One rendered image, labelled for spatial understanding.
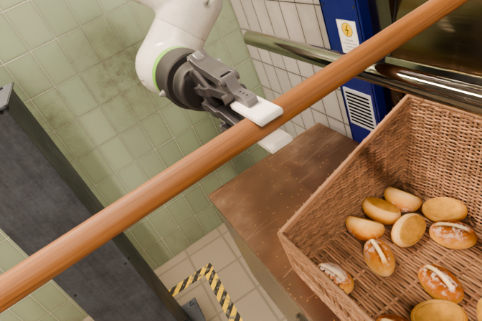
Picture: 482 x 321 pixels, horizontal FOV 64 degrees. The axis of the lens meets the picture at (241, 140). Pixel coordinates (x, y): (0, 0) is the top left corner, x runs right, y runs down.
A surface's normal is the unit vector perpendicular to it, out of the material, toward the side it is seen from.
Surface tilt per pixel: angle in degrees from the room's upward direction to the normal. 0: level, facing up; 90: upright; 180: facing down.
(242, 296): 0
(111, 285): 90
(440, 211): 23
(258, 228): 0
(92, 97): 90
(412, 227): 51
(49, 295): 90
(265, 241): 0
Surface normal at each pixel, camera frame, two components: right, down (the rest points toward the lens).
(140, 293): 0.43, 0.37
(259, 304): -0.34, -0.78
